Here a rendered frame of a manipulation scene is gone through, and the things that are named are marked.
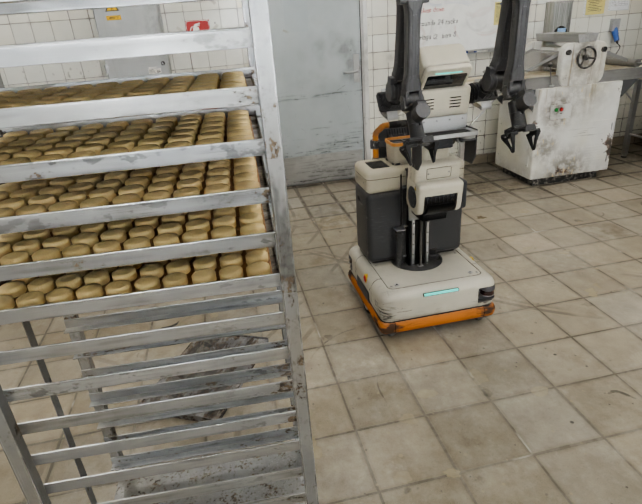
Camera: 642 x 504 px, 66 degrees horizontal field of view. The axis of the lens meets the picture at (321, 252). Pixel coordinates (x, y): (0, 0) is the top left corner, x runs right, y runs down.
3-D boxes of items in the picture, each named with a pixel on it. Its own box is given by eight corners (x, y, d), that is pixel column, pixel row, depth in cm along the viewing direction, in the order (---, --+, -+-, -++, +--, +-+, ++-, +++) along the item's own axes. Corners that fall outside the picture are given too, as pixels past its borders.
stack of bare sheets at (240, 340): (217, 424, 211) (216, 419, 209) (136, 411, 222) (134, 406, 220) (268, 342, 263) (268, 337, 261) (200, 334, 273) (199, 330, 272)
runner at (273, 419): (307, 410, 119) (306, 400, 118) (309, 418, 117) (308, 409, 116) (26, 457, 112) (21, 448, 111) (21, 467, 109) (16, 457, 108)
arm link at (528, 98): (520, 85, 202) (500, 87, 201) (537, 74, 191) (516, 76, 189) (525, 114, 202) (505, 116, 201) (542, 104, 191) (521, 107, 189)
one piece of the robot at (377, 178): (356, 264, 300) (350, 124, 264) (441, 251, 309) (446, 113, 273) (373, 291, 270) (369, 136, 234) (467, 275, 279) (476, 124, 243)
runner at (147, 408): (304, 380, 116) (303, 370, 114) (306, 388, 113) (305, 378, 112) (12, 427, 108) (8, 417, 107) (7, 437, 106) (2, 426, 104)
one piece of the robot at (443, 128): (406, 164, 230) (407, 117, 220) (462, 157, 234) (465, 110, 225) (420, 174, 215) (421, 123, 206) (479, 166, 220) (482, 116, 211)
